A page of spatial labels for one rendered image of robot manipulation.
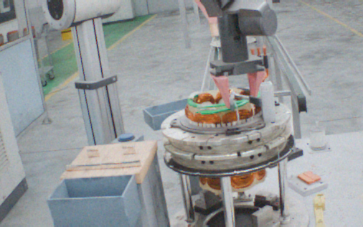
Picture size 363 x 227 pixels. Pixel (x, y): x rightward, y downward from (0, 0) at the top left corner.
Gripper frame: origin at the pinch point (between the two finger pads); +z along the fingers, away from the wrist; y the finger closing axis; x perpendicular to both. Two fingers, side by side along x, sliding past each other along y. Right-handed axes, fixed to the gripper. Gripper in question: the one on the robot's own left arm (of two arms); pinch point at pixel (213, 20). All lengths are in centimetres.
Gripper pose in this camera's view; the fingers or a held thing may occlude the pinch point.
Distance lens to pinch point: 118.7
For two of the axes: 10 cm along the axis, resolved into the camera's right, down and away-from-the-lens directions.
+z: 1.9, 9.8, -0.7
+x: -9.5, 2.0, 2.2
